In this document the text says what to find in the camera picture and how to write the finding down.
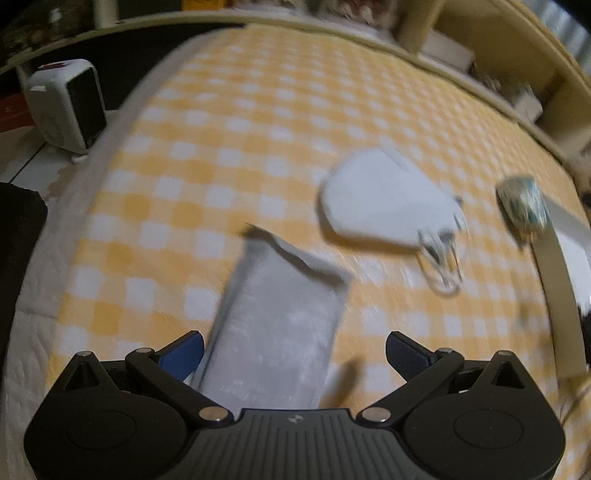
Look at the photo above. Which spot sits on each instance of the white open box in shelf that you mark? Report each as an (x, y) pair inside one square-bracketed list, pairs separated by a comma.
[(448, 51)]

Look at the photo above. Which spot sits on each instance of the yellow checkered bed blanket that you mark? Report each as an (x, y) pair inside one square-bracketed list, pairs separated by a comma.
[(244, 133)]

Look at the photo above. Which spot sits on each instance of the white space heater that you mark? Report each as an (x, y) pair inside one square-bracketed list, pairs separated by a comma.
[(66, 104)]

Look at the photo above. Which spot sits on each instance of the wooden headboard shelf unit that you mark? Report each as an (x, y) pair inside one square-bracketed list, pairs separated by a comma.
[(512, 45)]

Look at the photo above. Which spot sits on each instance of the white face mask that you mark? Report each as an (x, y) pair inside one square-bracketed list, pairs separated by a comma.
[(380, 196)]

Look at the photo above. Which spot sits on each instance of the white tissue box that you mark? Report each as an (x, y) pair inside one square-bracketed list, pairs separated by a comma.
[(526, 103)]

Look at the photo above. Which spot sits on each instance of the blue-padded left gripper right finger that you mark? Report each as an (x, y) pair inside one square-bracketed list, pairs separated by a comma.
[(427, 374)]

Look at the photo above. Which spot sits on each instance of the blue patterned fabric pouch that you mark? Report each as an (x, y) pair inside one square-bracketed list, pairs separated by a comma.
[(524, 205)]

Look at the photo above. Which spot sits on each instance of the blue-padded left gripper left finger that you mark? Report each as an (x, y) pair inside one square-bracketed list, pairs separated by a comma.
[(161, 375)]

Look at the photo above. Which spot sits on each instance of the white shallow cardboard box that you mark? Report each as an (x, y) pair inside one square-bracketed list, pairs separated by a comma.
[(562, 254)]

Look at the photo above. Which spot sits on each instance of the silver foil pouch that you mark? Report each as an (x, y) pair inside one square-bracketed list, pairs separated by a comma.
[(272, 337)]

